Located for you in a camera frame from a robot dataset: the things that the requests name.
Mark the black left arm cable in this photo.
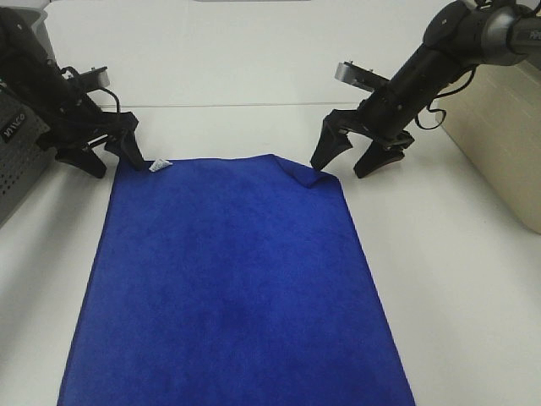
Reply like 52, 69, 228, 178
95, 86, 123, 115

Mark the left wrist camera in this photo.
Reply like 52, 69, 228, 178
60, 66, 110, 93

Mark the blue microfibre towel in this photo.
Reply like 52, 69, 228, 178
57, 155, 414, 405

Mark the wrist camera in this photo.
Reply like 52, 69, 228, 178
335, 62, 389, 92
60, 66, 110, 93

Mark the beige storage bin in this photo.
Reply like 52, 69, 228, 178
438, 61, 540, 233

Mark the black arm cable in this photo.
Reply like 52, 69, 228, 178
416, 63, 477, 132
95, 86, 123, 115

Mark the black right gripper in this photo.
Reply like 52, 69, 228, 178
310, 80, 414, 178

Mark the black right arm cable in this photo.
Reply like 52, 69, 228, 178
416, 63, 477, 132

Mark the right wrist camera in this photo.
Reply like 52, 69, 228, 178
335, 62, 389, 92

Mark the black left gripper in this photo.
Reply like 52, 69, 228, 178
37, 91, 145, 178

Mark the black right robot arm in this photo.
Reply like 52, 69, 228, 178
310, 1, 540, 178

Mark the grey perforated plastic basket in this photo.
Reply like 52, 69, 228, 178
0, 8, 58, 228

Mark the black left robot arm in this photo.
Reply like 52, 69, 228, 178
1, 7, 145, 178

